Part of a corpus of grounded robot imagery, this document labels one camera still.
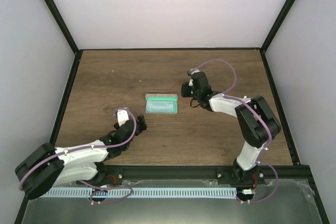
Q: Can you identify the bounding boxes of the light blue slotted cable duct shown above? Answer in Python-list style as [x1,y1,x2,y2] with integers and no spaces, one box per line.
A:
[42,187,237,199]

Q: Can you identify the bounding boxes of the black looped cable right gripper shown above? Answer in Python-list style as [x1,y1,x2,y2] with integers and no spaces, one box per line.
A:
[189,97,204,109]

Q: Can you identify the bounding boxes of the pink transparent sunglasses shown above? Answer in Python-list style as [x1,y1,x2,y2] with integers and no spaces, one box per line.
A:
[178,98,193,106]

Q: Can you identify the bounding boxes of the grey glasses case green inside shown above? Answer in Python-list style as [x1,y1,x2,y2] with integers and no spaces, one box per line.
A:
[145,93,178,114]

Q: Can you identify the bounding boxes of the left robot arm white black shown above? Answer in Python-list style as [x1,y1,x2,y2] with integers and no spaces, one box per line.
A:
[15,114,147,200]

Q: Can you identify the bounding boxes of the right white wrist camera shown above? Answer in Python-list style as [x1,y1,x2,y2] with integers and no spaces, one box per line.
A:
[187,68,199,87]

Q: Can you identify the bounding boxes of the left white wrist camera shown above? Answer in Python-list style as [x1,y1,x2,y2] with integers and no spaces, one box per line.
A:
[114,108,130,127]

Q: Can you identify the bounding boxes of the black aluminium frame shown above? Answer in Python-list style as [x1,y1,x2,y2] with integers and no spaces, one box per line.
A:
[14,0,330,224]

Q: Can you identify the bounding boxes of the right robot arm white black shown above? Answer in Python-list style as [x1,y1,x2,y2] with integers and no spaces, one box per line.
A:
[181,69,281,184]

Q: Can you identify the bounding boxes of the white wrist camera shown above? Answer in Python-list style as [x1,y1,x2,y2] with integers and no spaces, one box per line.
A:
[114,108,130,127]
[187,68,199,87]

